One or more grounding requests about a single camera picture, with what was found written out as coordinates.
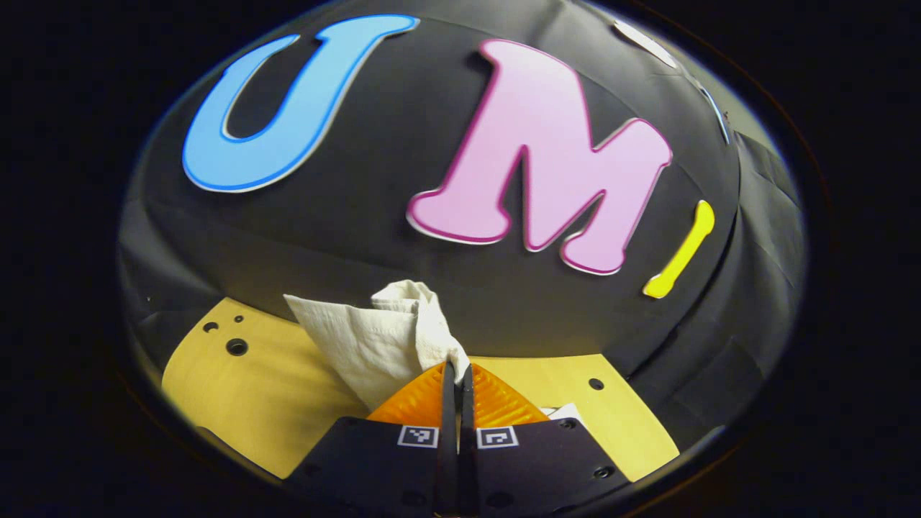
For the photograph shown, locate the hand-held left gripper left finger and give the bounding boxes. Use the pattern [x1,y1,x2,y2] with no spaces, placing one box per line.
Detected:
[286,361,458,517]

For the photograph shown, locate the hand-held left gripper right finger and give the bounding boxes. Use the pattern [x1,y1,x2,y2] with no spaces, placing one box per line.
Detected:
[459,363,632,517]

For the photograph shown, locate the black backdrop cloth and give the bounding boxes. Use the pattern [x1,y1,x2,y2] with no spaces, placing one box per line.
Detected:
[119,0,807,450]

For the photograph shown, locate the white jeans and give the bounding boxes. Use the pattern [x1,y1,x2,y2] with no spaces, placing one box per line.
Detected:
[283,279,589,431]

